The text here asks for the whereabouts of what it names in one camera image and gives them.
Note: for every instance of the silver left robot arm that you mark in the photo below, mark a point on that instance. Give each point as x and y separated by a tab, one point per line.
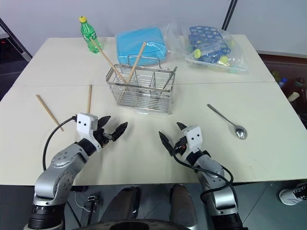
60	167

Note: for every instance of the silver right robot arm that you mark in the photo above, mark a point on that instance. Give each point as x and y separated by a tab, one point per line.
212	169

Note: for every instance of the clear plastic bag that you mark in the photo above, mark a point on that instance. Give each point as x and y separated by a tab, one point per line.
237	48
174	40

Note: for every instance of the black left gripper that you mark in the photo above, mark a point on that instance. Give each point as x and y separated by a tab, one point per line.
104	136

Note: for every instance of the dark bottle teal cap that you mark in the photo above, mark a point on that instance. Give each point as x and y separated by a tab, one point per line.
299	83

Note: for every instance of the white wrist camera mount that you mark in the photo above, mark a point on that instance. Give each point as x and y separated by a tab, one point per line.
85	123
194	135

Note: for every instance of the black tripod leg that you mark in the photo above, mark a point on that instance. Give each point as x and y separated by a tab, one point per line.
16	40

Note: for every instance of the small black plug device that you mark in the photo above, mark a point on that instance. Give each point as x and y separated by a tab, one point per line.
92	198

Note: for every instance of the wooden chopstick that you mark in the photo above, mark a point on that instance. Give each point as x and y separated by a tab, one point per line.
49	112
90	98
138	60
105	57

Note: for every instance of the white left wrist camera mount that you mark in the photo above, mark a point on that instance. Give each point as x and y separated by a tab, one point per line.
85	123

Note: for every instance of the silver metal spoon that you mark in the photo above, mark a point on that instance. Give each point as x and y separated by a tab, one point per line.
168	82
241	133

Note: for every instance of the white sneaker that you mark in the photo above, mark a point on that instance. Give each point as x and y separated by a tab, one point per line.
290	195

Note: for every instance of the blue test tube rack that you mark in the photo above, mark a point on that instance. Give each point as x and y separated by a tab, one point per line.
204	31

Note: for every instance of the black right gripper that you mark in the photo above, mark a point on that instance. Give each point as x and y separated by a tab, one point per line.
180	146

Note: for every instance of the black slanted pole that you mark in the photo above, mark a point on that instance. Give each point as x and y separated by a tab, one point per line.
229	14

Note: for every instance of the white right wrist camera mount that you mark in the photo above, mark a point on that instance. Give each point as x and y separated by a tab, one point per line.
194	135

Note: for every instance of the green plastic soda bottle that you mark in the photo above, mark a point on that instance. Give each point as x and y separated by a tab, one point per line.
88	33

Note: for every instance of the blue-capped bottle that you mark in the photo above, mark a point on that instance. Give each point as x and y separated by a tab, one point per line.
283	82

